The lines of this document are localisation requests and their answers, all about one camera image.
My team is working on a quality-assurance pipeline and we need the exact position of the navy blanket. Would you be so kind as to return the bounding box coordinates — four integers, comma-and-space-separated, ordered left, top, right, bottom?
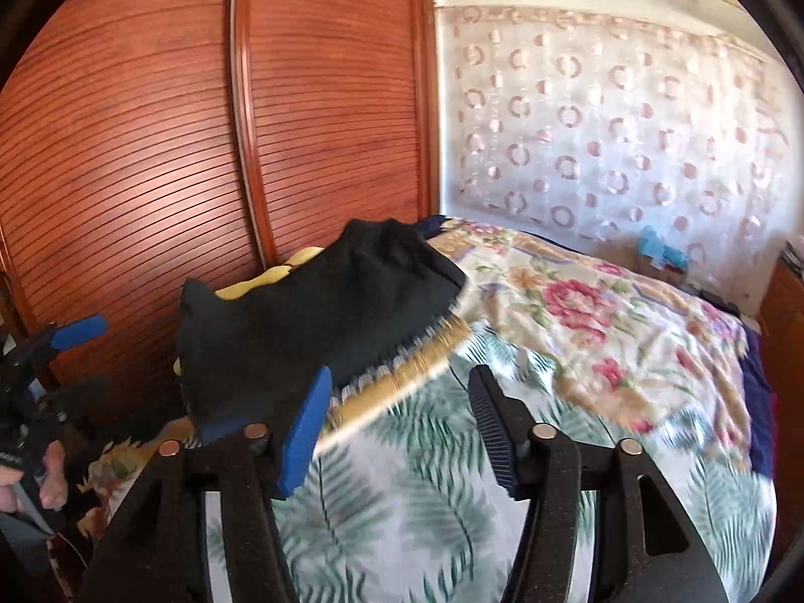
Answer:
741, 327, 776, 478

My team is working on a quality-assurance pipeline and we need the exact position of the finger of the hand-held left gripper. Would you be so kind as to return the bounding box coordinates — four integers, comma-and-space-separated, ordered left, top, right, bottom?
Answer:
47, 375, 111, 409
19, 314, 111, 370

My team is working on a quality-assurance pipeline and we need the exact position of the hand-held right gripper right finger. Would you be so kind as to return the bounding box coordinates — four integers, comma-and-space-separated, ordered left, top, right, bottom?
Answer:
468, 364, 730, 603

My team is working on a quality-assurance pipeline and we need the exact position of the person's left hand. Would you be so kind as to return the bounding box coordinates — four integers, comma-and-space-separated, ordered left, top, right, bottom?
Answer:
0, 440, 70, 513

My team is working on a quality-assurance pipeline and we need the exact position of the circle-patterned sheer curtain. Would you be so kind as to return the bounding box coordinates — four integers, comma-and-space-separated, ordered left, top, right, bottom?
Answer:
433, 3, 798, 315

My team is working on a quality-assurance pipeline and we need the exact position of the leaf-print bed sheet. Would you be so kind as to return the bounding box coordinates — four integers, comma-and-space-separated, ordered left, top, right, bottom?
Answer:
207, 320, 776, 603

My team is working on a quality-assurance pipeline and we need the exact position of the golden patterned garment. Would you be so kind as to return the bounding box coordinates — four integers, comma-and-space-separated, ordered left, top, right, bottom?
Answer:
320, 320, 469, 447

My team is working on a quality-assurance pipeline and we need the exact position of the blue toy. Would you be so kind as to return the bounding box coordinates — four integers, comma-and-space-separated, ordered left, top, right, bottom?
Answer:
636, 226, 692, 271

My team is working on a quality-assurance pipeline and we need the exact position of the black printed t-shirt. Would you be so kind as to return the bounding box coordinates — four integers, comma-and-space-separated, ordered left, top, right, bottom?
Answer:
174, 219, 469, 447

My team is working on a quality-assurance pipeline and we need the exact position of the floral under sheet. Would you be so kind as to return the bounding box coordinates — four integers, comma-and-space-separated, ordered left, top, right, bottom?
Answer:
75, 421, 195, 541

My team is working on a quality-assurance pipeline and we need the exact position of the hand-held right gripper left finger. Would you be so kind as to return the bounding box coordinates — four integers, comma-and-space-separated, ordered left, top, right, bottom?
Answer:
81, 366, 334, 603

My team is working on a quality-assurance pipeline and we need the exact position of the floral blanket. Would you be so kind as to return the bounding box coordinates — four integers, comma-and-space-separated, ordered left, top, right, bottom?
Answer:
421, 217, 770, 472

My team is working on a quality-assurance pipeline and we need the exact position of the wooden cabinet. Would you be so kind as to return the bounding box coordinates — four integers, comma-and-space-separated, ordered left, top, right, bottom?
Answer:
757, 257, 804, 340

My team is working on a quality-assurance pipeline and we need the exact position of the stack of folded clothes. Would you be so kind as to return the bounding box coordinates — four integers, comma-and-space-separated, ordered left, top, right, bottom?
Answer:
201, 320, 469, 447

